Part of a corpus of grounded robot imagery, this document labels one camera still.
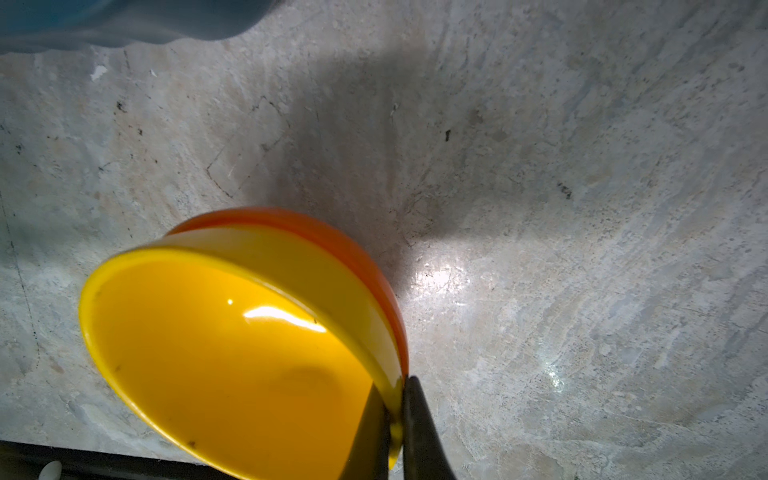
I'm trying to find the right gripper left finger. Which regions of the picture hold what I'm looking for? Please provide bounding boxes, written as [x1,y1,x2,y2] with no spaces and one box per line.
[339,386,391,480]

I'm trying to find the yellow bowl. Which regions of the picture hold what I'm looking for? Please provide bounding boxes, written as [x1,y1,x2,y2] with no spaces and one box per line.
[79,225,404,479]

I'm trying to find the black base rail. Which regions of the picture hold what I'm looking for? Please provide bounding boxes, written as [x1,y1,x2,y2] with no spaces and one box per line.
[1,440,231,479]

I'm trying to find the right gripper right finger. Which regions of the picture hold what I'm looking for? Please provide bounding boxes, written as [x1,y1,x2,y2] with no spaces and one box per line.
[403,376,457,480]

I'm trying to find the white rabbit figurine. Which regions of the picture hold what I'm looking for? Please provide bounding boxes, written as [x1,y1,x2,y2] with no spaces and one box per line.
[37,460,63,480]

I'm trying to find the orange bowl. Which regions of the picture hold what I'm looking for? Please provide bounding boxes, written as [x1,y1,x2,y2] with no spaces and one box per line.
[169,207,409,376]

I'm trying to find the teal plastic bin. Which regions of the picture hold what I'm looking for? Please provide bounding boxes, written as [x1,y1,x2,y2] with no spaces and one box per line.
[1,0,277,54]

